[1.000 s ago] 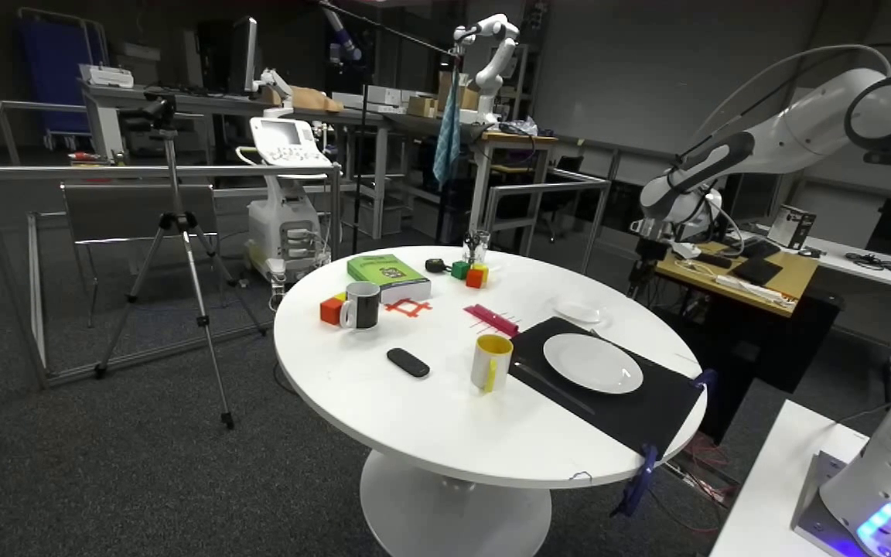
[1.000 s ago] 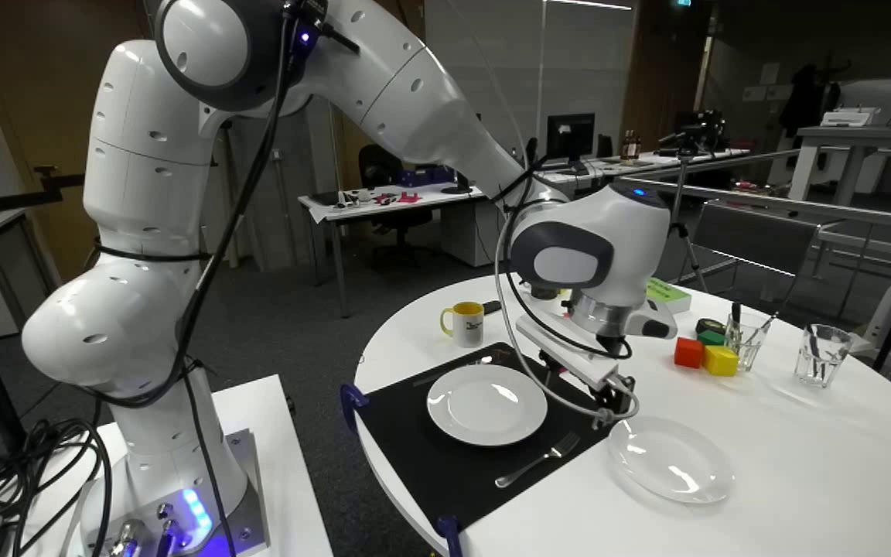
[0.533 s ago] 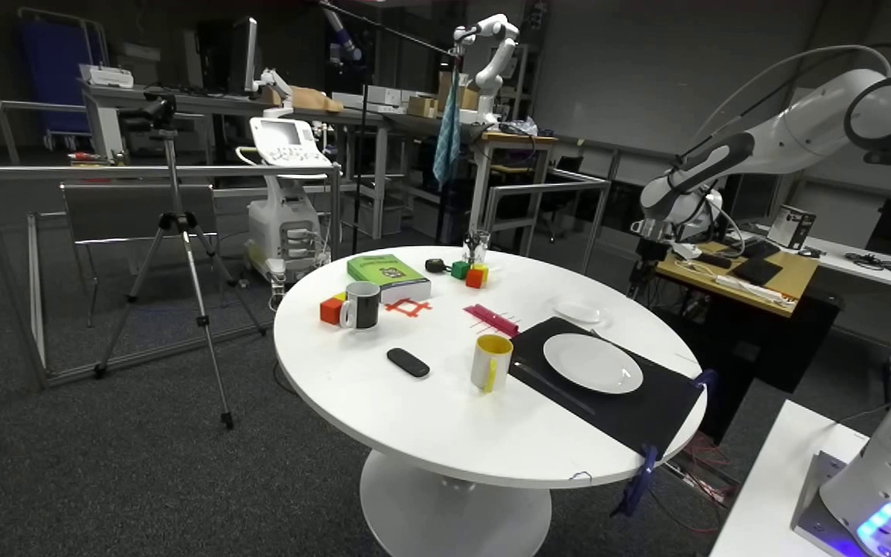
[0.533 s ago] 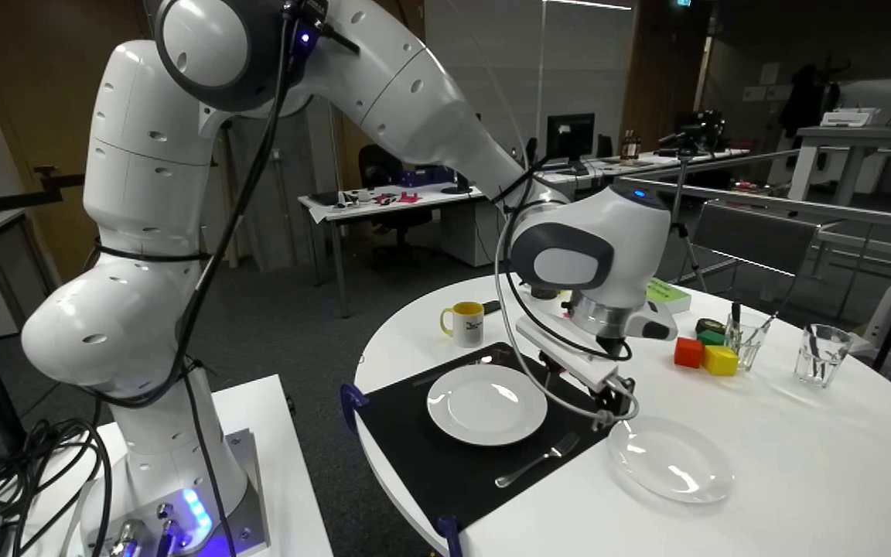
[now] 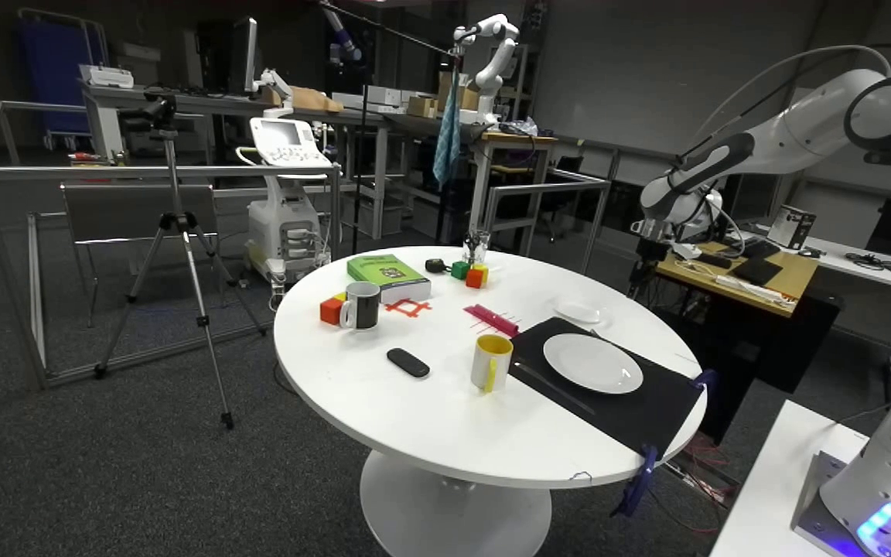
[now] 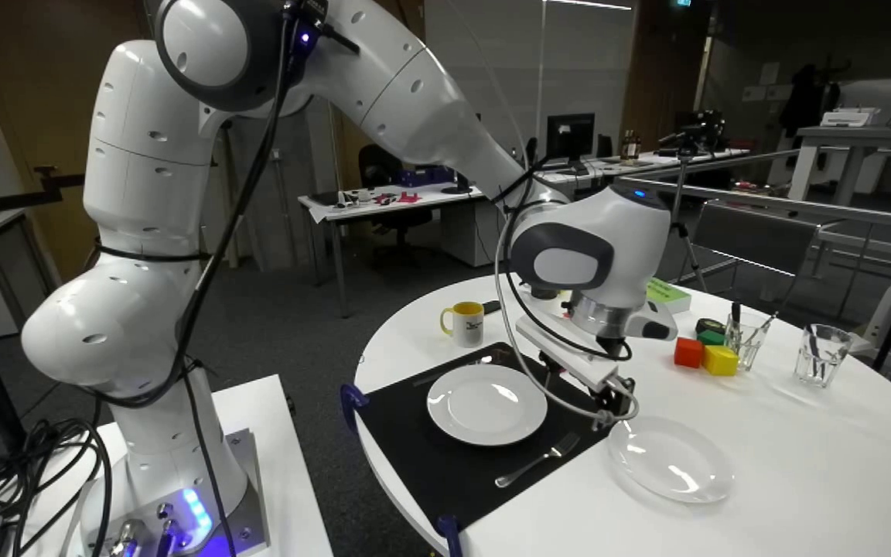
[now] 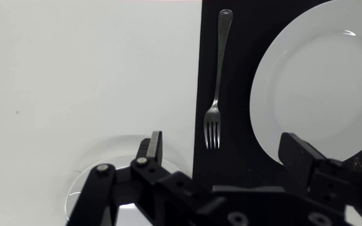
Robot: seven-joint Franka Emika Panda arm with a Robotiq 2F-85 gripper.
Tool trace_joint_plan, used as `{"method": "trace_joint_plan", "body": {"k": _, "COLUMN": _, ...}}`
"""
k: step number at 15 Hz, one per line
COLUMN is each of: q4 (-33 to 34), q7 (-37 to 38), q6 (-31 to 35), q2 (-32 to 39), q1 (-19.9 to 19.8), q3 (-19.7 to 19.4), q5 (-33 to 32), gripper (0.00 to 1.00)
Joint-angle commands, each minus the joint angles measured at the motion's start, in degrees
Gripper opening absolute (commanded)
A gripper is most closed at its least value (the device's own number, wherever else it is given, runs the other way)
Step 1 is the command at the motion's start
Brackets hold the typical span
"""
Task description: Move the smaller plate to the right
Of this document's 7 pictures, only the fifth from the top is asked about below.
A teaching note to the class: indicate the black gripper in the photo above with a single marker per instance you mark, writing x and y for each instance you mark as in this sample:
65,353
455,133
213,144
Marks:
669,241

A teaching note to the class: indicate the white robot base platform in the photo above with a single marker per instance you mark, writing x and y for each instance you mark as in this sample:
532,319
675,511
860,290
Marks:
765,495

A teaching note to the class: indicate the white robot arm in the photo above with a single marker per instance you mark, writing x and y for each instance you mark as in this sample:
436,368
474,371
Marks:
807,124

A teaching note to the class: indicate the large white plate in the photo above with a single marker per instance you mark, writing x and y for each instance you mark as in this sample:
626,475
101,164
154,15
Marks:
588,362

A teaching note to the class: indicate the wooden side table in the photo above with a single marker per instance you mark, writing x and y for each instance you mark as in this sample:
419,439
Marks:
765,280

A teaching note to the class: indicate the blue clamp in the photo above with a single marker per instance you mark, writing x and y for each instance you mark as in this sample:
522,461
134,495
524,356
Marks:
637,490
706,379

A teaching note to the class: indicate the black placemat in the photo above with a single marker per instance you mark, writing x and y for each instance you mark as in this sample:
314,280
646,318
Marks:
650,413

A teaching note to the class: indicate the clear glass with pens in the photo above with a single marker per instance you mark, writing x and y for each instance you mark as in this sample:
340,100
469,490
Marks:
479,253

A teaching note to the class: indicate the pink strip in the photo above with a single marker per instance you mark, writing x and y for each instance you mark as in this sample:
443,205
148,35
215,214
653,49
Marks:
492,319

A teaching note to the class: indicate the red cube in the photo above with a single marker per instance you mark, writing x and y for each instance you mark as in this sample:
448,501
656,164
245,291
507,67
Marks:
479,277

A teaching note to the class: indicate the white mug yellow inside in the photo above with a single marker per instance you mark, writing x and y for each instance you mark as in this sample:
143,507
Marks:
491,371

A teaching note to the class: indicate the small black object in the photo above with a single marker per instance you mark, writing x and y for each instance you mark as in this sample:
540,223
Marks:
436,263

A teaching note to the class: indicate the teal hanging cloth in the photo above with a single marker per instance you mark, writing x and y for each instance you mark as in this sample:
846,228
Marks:
448,142

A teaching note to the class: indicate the small white background robot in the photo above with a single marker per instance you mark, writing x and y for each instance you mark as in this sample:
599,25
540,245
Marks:
496,64

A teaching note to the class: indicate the green book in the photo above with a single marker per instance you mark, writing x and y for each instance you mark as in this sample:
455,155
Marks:
386,272

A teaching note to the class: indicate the black remote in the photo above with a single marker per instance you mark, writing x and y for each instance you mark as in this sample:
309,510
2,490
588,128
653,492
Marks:
407,362

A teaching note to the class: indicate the black mug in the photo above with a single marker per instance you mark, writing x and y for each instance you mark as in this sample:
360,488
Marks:
368,309

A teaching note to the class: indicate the orange cube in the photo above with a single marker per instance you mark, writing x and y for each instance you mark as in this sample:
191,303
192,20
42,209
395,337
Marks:
332,310

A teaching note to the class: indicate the black boom stand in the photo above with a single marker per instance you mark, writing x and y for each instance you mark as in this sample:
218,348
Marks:
395,30

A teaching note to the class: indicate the cardboard box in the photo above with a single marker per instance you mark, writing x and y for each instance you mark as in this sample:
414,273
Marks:
314,100

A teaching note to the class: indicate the white medical cart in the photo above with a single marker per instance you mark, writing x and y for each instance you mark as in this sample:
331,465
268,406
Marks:
286,233

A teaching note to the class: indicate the long grey workbench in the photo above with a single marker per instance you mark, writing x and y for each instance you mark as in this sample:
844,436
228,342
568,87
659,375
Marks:
210,104

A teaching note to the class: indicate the blue cart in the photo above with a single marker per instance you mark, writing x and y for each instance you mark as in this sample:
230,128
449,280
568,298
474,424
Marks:
53,67

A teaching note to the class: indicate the orange frame piece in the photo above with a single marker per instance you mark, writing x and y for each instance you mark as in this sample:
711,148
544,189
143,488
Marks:
390,304

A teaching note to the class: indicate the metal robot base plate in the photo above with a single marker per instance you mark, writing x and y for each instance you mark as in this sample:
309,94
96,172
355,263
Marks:
819,507

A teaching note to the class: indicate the white table pedestal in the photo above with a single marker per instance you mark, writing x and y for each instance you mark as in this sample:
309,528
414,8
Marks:
448,514

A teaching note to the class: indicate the grey metal railing frame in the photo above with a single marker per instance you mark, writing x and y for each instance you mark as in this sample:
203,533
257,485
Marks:
53,172

